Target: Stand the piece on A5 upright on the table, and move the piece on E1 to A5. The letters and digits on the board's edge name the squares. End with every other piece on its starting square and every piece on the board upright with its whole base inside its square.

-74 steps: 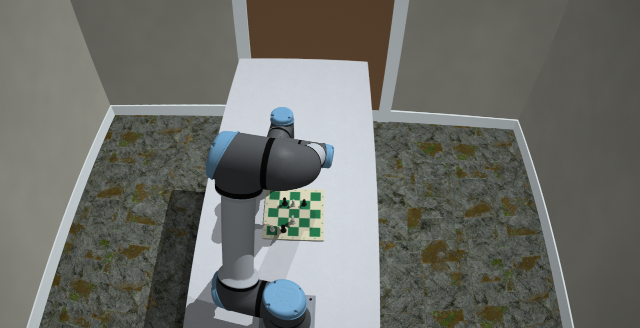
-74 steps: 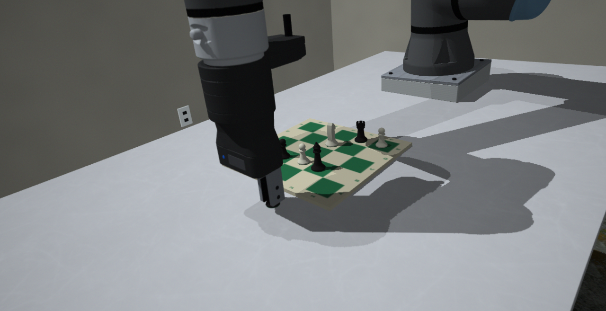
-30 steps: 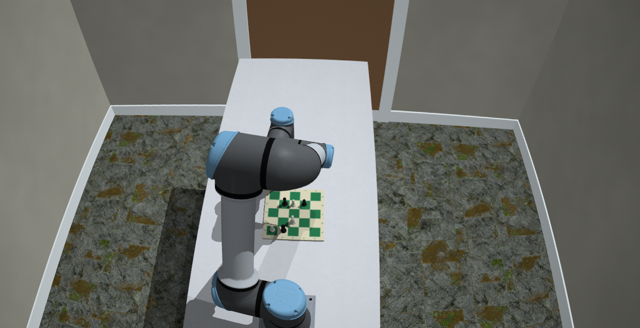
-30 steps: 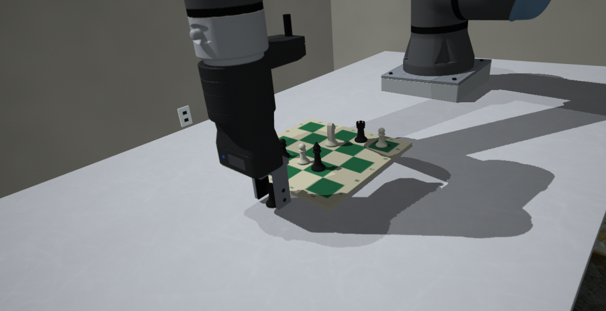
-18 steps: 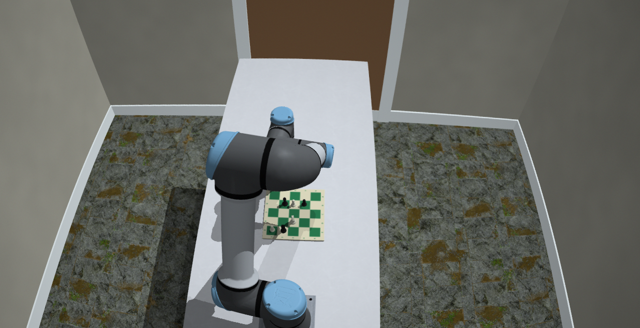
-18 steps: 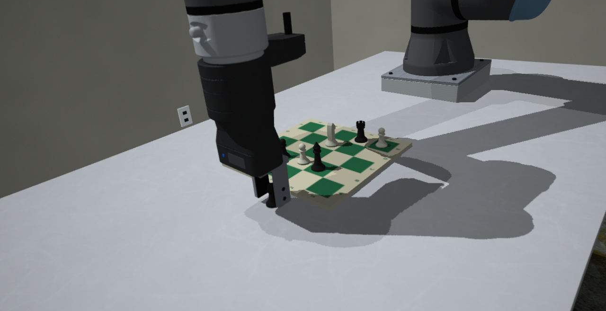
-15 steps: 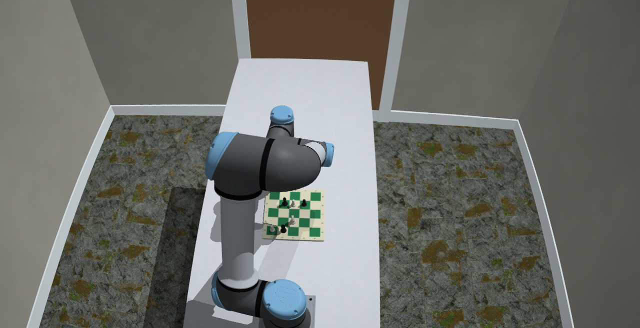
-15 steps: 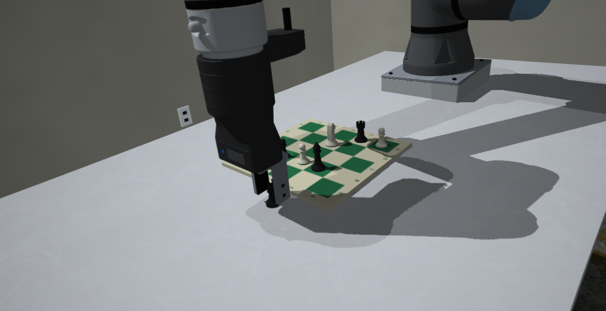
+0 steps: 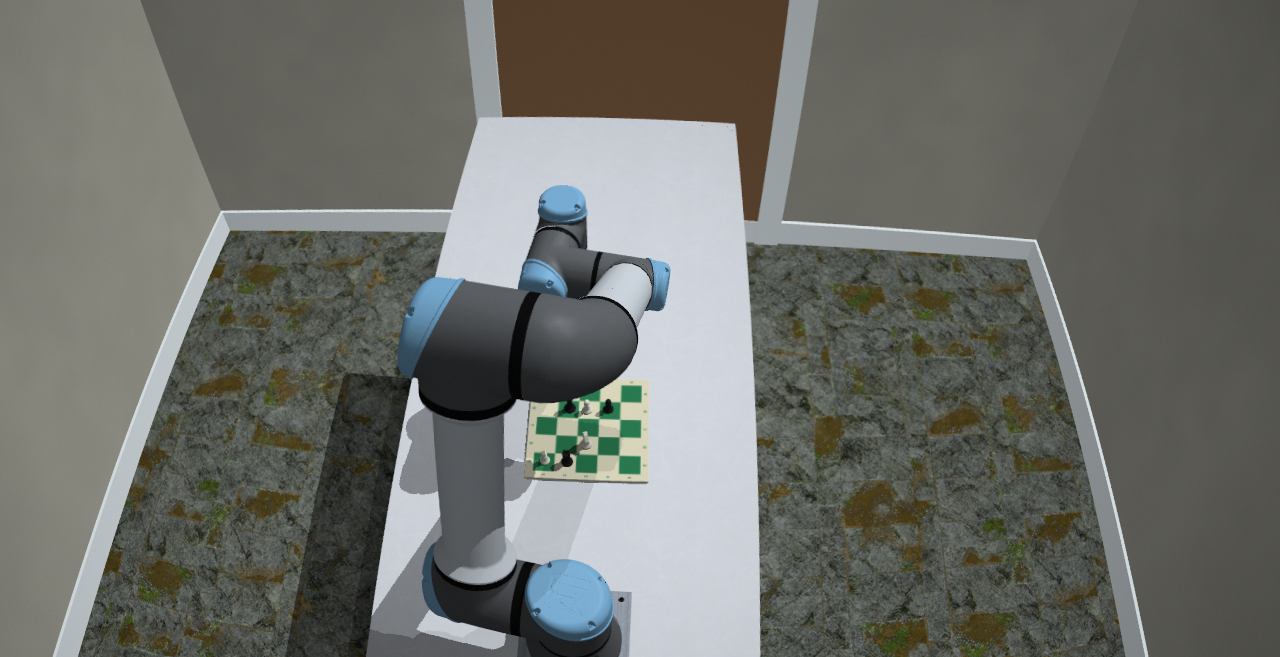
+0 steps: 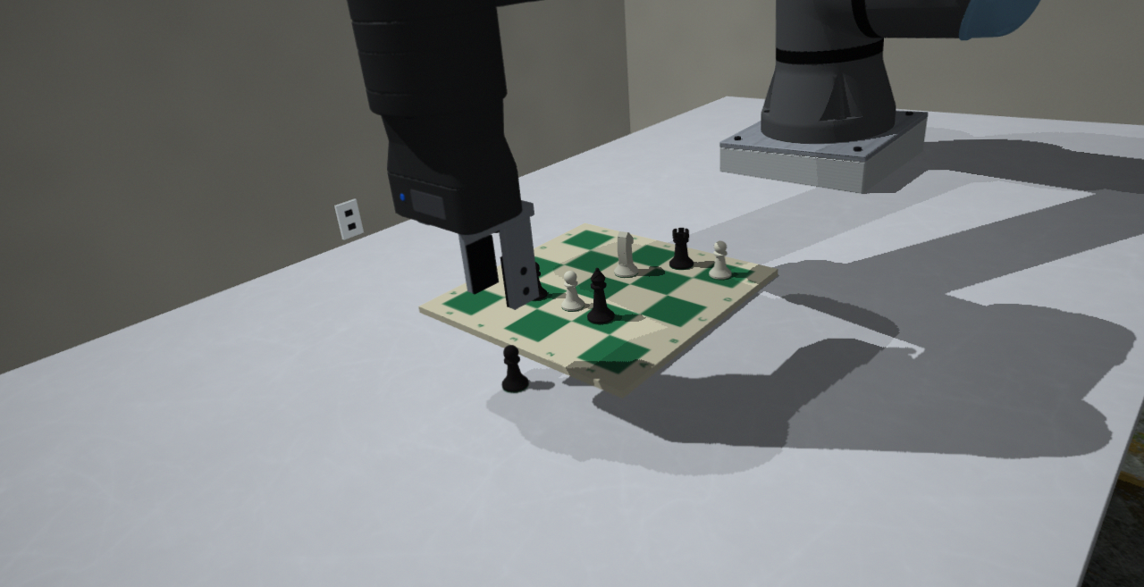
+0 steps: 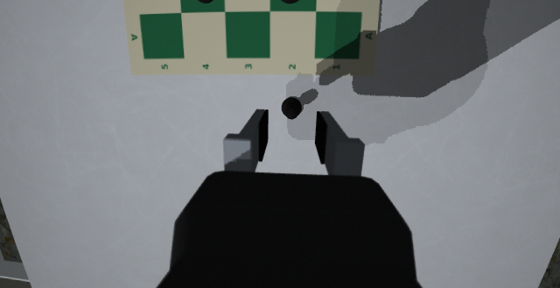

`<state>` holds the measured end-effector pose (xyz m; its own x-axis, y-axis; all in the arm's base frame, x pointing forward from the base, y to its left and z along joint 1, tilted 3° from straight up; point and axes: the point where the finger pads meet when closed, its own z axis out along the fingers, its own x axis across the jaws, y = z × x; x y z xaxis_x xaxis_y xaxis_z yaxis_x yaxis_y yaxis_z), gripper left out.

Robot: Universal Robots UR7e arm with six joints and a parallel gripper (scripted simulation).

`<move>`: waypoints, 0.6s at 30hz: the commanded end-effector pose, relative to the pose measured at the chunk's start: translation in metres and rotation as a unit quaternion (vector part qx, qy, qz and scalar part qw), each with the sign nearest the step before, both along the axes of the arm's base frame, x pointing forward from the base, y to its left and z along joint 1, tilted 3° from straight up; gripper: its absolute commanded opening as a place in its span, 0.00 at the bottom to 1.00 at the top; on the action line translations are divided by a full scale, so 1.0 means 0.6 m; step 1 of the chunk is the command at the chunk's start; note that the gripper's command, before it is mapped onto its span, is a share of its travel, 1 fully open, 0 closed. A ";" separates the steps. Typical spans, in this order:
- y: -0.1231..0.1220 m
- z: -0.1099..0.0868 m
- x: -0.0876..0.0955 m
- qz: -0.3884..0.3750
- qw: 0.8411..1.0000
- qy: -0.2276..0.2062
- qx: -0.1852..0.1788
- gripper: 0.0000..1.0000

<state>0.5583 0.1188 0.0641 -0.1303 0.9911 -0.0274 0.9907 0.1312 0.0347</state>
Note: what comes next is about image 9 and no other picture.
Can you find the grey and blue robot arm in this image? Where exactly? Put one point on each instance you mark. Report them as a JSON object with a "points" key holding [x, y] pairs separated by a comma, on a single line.
{"points": [[465, 342]]}

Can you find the green and cream chessboard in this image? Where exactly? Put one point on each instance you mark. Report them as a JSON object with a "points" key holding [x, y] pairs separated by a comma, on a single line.
{"points": [[620, 440]]}

